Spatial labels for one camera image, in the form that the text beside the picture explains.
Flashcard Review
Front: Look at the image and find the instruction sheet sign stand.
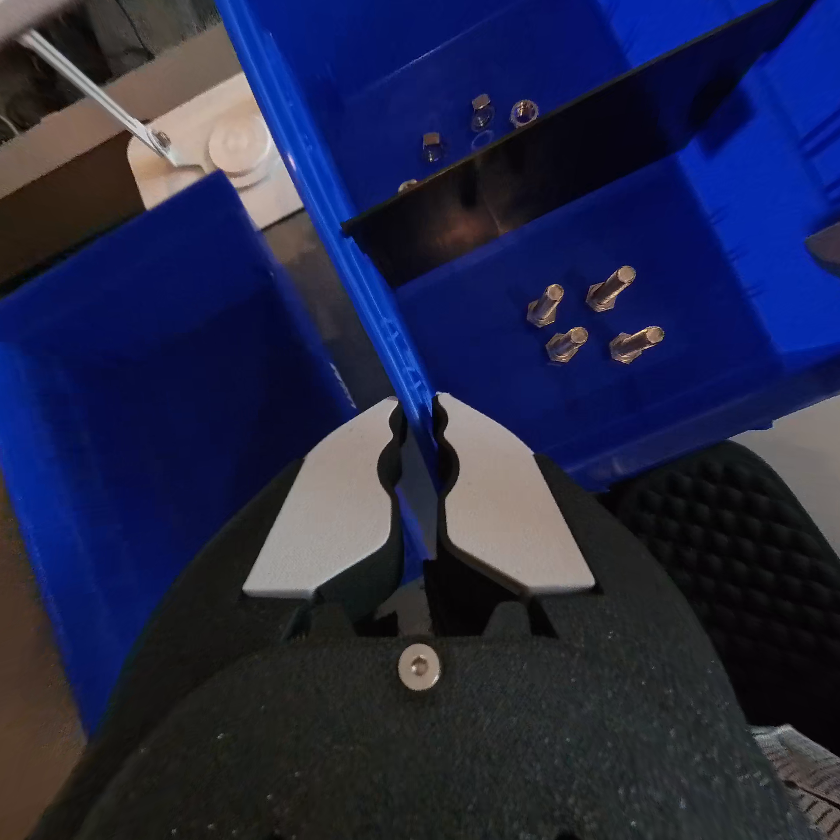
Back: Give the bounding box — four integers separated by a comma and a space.
16, 29, 284, 212

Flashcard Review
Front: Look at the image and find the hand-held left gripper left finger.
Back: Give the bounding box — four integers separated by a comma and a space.
241, 397, 405, 598

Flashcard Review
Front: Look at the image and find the blue divided plastic bin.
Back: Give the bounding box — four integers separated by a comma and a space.
213, 0, 840, 560

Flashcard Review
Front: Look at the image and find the black bin divider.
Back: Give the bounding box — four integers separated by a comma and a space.
341, 0, 821, 290

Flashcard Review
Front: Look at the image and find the black quilted armrest pad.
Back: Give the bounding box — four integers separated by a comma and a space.
596, 438, 840, 750

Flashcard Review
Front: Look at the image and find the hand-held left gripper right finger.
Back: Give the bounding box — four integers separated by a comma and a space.
434, 391, 598, 598

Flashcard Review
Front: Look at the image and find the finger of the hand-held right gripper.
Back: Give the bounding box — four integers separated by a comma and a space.
804, 222, 840, 278

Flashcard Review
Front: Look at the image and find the black desk cable flap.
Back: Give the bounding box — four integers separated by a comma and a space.
0, 131, 147, 286

